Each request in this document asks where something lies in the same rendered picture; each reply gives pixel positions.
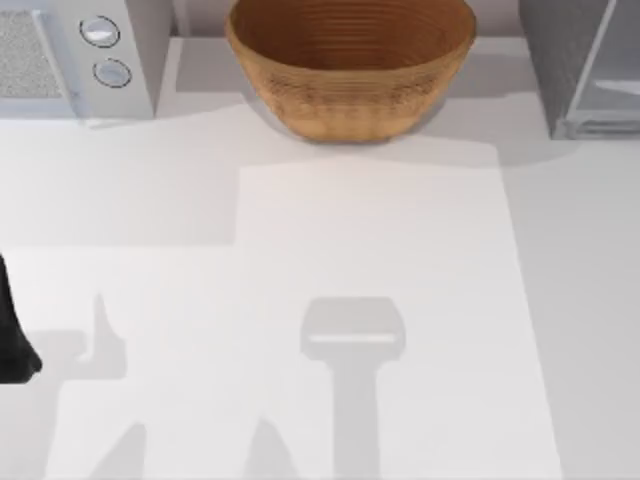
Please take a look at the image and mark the brown woven basket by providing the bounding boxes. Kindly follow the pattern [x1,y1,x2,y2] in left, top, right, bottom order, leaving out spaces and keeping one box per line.
[224,0,478,145]

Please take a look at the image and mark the grey cabinet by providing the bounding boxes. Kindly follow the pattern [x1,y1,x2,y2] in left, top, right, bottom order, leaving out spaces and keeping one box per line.
[517,0,640,141]

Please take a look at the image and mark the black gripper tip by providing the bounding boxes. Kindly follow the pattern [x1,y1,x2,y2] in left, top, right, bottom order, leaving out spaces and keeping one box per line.
[0,253,44,385]

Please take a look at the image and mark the pale microwave oven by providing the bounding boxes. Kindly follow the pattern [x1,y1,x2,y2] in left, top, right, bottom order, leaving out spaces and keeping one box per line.
[0,0,174,121]

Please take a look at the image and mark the round microwave knob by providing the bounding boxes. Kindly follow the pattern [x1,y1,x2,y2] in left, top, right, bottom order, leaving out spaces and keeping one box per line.
[91,57,134,89]
[78,14,122,49]

